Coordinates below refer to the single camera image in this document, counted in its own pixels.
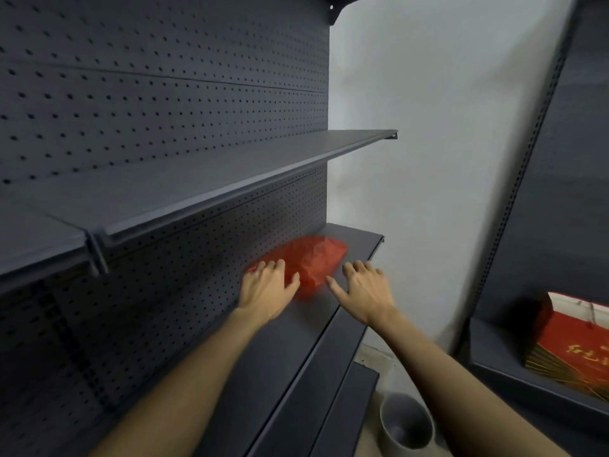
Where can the person's left hand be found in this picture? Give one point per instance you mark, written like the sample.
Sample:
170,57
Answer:
263,292

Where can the person's left forearm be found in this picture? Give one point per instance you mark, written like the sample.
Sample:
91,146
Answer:
185,390

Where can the person's right forearm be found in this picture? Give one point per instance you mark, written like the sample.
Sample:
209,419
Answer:
456,395

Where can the dark grey pegboard shelving unit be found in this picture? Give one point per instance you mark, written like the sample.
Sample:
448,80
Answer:
166,209

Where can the person's right little finger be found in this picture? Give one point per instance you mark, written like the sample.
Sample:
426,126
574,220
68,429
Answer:
379,274

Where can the person's left thumb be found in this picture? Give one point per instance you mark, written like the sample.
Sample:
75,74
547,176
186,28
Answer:
293,284

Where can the person's right middle finger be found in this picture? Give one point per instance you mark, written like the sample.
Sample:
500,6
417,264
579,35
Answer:
360,269

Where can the person's left middle finger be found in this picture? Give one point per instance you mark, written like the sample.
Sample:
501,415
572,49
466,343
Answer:
270,269

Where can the stack of red envelopes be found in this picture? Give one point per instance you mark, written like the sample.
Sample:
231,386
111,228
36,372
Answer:
571,345

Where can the red plastic bag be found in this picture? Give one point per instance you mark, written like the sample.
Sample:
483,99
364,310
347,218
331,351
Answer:
309,261

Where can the person's right thumb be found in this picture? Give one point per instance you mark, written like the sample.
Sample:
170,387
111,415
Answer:
335,287

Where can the person's right hand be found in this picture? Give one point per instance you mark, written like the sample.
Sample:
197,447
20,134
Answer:
368,297

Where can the dark grey side shelving unit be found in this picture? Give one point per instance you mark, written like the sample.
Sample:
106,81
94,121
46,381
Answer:
547,233

